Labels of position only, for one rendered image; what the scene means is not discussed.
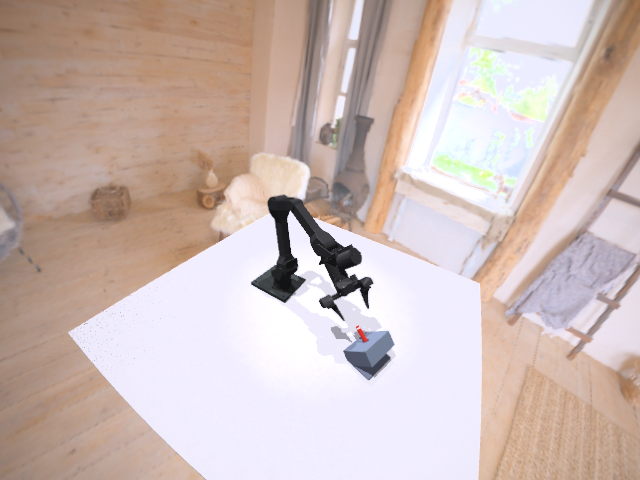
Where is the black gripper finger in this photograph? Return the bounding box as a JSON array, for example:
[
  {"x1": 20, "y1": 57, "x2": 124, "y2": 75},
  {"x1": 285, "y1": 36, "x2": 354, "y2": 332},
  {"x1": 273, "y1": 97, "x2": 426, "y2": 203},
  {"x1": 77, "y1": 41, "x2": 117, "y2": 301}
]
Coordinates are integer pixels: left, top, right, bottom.
[
  {"x1": 360, "y1": 286, "x2": 371, "y2": 310},
  {"x1": 326, "y1": 303, "x2": 345, "y2": 321}
]

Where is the grey sloped panel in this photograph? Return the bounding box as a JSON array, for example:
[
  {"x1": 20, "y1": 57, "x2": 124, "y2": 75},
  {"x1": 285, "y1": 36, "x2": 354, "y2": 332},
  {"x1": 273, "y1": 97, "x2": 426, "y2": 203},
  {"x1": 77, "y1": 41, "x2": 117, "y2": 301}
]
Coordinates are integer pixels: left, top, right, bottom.
[{"x1": 343, "y1": 331, "x2": 395, "y2": 380}]

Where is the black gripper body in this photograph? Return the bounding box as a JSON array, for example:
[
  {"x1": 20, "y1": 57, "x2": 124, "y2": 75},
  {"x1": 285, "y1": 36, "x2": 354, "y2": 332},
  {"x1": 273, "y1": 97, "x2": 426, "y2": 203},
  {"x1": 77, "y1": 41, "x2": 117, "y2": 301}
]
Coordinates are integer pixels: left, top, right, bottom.
[{"x1": 319, "y1": 270, "x2": 374, "y2": 308}]

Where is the red peg with white band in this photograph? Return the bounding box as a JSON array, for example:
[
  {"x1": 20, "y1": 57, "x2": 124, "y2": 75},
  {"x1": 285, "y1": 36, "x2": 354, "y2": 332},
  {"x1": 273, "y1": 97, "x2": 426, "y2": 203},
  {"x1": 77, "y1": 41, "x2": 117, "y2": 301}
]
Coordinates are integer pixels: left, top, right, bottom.
[{"x1": 356, "y1": 326, "x2": 367, "y2": 342}]

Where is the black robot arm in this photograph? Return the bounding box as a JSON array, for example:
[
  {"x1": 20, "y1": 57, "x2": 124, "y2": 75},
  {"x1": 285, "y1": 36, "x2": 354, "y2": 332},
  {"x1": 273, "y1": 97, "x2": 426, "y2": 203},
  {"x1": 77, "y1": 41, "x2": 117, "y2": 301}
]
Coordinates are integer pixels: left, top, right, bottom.
[{"x1": 268, "y1": 194, "x2": 363, "y2": 297}]

